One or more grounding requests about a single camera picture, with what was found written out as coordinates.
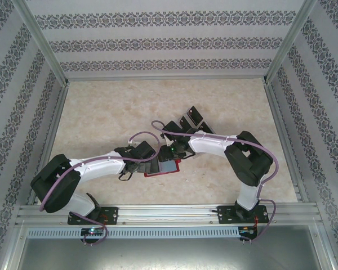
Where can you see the red card holder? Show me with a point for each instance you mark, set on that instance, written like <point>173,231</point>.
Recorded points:
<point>169,166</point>

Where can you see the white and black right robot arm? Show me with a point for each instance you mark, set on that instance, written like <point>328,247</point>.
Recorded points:
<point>208,143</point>

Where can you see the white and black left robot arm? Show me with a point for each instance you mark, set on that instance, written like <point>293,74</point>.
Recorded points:
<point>101,166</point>

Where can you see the black credit card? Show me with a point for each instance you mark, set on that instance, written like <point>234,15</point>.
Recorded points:
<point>185,121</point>
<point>195,115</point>
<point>207,128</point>

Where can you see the circuit board with green light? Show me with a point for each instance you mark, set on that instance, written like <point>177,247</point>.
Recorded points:
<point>93,231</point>

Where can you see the small circuit board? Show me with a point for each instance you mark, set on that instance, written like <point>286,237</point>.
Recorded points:
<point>246,230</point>

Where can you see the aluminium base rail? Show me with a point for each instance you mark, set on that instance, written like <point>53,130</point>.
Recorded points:
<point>169,213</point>

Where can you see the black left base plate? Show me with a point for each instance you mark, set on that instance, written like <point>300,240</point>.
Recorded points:
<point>111,215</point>

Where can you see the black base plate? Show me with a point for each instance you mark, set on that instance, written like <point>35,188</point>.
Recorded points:
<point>111,215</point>
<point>224,215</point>

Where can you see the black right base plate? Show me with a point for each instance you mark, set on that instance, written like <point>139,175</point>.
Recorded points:
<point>224,215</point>

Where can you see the aluminium side rail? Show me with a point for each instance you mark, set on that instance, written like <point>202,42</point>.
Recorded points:
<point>280,126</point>
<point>51,140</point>

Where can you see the aluminium frame post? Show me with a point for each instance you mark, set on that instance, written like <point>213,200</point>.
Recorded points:
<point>43,42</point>
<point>289,42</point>

